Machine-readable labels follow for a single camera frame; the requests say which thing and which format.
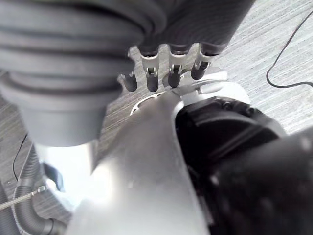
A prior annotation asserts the thick black floor cable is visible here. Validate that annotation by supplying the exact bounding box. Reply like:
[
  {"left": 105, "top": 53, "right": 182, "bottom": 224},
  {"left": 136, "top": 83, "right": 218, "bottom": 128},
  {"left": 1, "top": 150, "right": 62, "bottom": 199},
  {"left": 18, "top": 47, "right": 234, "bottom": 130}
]
[{"left": 266, "top": 9, "right": 313, "bottom": 89}]

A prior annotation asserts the thin metal rod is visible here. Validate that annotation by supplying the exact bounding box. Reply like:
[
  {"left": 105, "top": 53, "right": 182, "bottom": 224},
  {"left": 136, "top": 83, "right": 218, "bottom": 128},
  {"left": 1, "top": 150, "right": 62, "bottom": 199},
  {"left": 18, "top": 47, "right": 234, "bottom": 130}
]
[{"left": 0, "top": 186, "right": 47, "bottom": 209}]

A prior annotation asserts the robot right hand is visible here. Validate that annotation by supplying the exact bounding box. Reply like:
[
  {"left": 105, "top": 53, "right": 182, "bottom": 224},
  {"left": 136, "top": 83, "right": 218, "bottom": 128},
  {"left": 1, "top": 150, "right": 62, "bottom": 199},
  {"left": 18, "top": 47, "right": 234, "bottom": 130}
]
[{"left": 0, "top": 0, "right": 256, "bottom": 148}]

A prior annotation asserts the robot silver right leg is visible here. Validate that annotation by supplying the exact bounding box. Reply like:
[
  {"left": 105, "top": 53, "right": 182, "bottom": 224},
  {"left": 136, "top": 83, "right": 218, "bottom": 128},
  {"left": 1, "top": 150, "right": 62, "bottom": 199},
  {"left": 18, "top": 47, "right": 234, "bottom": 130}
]
[{"left": 67, "top": 70, "right": 313, "bottom": 235}]

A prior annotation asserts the grey corrugated hose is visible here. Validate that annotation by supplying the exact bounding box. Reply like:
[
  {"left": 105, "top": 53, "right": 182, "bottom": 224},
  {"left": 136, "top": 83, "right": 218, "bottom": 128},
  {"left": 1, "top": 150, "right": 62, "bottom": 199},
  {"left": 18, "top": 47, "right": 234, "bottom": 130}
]
[{"left": 0, "top": 144, "right": 67, "bottom": 235}]

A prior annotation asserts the thin black cable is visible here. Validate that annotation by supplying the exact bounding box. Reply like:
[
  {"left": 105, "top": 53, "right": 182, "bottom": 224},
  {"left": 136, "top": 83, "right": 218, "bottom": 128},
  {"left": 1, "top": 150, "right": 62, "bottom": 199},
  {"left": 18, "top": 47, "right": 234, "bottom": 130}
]
[{"left": 12, "top": 133, "right": 29, "bottom": 182}]

